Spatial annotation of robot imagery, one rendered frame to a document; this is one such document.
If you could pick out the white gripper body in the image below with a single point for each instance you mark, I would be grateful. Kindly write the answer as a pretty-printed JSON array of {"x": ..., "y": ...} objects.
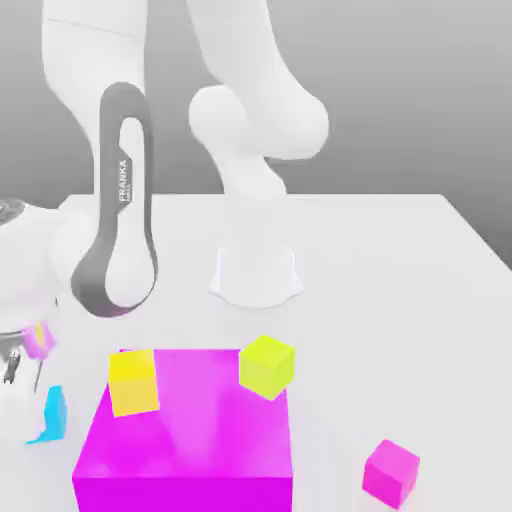
[{"x": 22, "y": 412}]

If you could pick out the small cyan cube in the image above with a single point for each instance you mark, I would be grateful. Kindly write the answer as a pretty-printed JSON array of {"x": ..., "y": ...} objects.
[{"x": 56, "y": 416}]

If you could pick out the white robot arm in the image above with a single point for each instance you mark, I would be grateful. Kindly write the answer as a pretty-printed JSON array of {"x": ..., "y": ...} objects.
[{"x": 120, "y": 60}]

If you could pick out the small yellow cube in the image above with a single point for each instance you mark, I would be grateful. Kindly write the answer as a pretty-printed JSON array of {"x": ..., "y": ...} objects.
[{"x": 134, "y": 384}]

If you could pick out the small lime cube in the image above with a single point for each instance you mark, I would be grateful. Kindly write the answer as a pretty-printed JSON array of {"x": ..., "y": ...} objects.
[{"x": 266, "y": 366}]

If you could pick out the small pink cube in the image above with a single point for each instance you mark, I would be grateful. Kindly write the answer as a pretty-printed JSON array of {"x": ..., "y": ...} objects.
[{"x": 390, "y": 474}]

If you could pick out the large magenta box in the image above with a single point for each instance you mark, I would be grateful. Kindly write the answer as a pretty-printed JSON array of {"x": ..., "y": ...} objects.
[{"x": 192, "y": 460}]

